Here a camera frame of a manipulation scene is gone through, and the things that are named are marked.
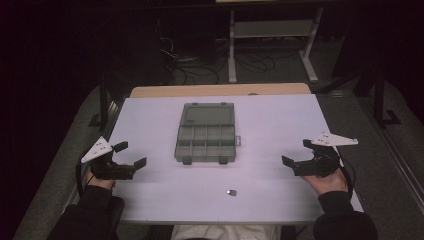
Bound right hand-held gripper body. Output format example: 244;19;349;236
293;131;360;178

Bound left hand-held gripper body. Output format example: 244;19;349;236
80;135;138;181

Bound person's left hand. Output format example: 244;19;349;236
86;170;117;191

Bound person's right hand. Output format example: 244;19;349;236
300;167;350;197

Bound black metal stand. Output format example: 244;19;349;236
87;74;118;132
372;64;403;129

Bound grey clear plastic compartment box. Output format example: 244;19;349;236
173;101;237;166

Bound person's lap in light trousers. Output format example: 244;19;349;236
170;224;284;240

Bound wooden table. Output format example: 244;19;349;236
129;82;312;99

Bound left hand-held gripper black cable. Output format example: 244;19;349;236
75;149;95;198

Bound hand-held gripper black cable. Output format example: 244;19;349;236
75;149;95;198
332;145;357;202

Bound right hand-held gripper black cable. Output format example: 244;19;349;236
332;145;357;202

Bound black floor cables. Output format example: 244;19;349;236
156;19;278;86

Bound white metal desk frame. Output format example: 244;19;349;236
227;6;325;84

